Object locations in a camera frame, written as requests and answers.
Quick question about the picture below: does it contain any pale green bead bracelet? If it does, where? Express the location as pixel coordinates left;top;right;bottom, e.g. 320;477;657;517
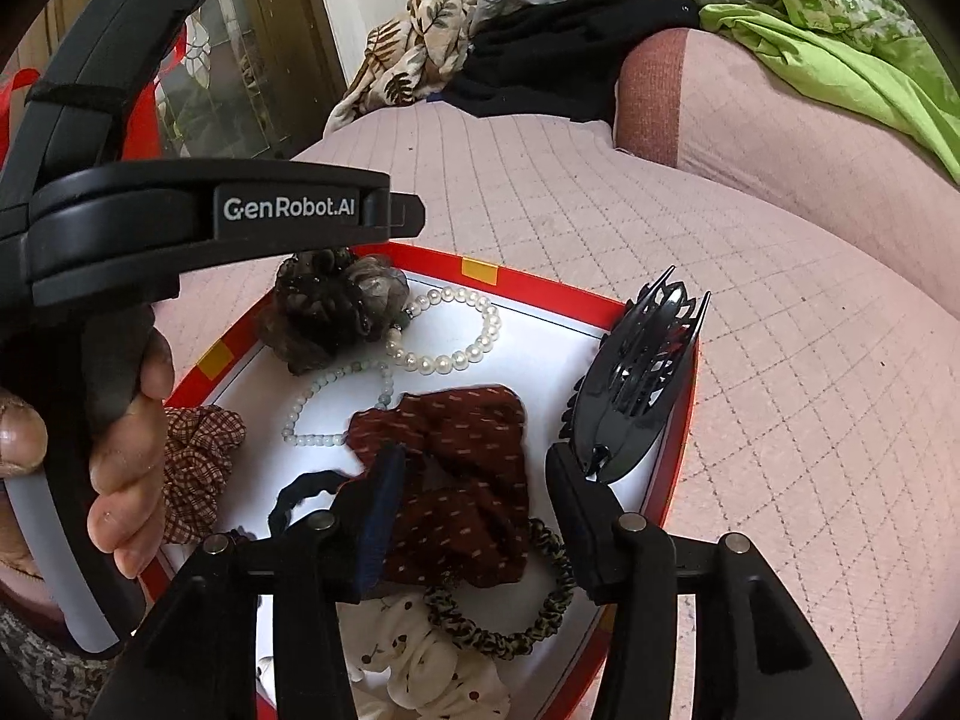
281;358;396;447

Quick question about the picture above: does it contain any black cloth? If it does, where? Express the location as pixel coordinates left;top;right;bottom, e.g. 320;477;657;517
431;0;702;125

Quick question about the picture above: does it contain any red strap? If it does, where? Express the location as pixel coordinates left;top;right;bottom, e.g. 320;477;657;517
0;67;162;162

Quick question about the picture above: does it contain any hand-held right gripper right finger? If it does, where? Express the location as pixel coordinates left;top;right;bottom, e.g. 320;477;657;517
545;444;863;720

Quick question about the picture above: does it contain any person's left forearm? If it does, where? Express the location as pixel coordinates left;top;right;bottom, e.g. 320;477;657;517
0;585;121;720

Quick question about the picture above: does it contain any dark grey scrunchie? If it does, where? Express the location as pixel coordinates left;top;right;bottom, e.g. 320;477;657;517
259;247;410;376

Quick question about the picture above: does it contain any person's left hand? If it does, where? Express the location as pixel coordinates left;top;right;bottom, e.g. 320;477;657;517
0;330;175;593

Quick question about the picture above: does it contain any black scrunchie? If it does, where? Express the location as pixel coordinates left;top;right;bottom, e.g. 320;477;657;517
268;469;361;537

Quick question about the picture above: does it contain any pink bolster pillow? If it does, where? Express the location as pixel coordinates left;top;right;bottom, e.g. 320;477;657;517
613;28;960;316

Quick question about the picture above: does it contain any red-rimmed white tray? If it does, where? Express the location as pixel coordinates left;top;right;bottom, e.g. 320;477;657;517
139;242;702;720

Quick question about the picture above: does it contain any glass panel door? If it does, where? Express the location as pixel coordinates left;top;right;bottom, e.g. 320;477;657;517
154;0;346;162

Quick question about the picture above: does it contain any black hair claw clip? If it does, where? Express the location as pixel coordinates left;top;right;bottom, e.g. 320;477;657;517
556;266;712;485

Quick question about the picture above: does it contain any olive patterned hair tie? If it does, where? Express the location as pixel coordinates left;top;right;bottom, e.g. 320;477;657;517
424;517;577;661

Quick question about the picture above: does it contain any lime green cloth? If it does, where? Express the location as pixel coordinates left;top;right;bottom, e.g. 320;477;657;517
699;0;960;185

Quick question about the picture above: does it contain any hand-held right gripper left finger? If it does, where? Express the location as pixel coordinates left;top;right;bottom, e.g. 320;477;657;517
86;444;407;720

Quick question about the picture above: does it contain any white pearl bracelet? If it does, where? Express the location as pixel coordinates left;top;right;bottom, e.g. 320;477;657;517
386;286;502;374

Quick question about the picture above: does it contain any white cherry print scrunchie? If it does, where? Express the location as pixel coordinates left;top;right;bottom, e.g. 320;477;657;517
255;592;511;720

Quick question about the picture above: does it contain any brown checked scrunchie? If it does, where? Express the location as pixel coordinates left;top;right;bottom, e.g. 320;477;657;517
161;405;247;545

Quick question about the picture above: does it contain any pink quilted bedspread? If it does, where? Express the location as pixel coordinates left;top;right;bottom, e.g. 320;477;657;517
15;15;960;720

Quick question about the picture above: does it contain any leaf print cloth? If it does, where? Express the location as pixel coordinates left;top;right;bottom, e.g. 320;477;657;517
324;0;485;137

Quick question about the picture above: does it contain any red dotted scrunchie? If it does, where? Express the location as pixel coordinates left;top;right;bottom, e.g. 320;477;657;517
346;385;533;590

